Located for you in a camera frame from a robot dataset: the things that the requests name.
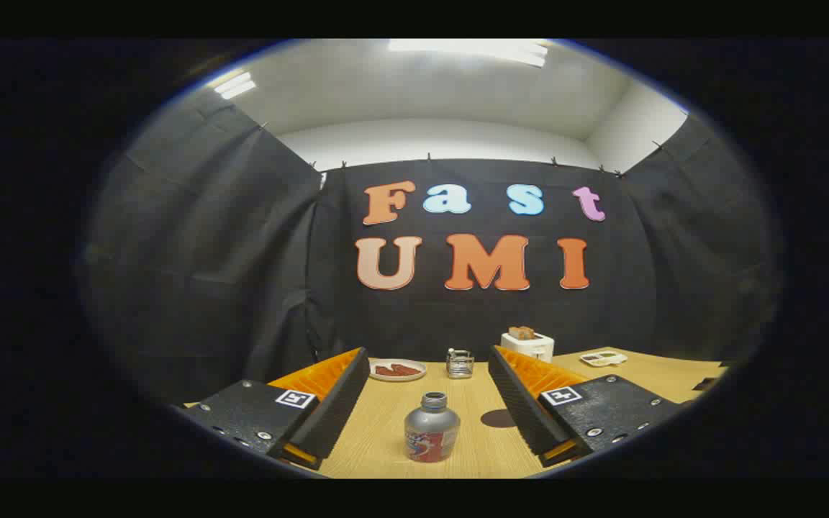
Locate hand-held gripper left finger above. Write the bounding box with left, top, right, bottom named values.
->
left=183, top=347, right=371, bottom=472

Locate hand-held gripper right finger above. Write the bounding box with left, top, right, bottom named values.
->
left=488, top=345, right=681, bottom=467

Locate silver juice bottle red label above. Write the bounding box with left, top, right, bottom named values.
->
left=404, top=392, right=461, bottom=463

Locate white plate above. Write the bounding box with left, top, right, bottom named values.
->
left=369, top=358, right=427, bottom=382

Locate white toaster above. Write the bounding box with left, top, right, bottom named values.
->
left=501, top=331, right=555, bottom=363

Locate wooden table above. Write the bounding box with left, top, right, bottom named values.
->
left=183, top=347, right=728, bottom=479

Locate small white compartment tray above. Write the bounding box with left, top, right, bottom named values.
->
left=579, top=350, right=629, bottom=368

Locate black backdrop cloth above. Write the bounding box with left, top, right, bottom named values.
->
left=80, top=86, right=782, bottom=404

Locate small ceiling light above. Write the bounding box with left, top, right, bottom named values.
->
left=213, top=71, right=257, bottom=100

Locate large ceiling light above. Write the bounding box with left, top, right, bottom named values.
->
left=388, top=39, right=549, bottom=68

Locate metal wire basket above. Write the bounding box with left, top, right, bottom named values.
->
left=447, top=348, right=475, bottom=379

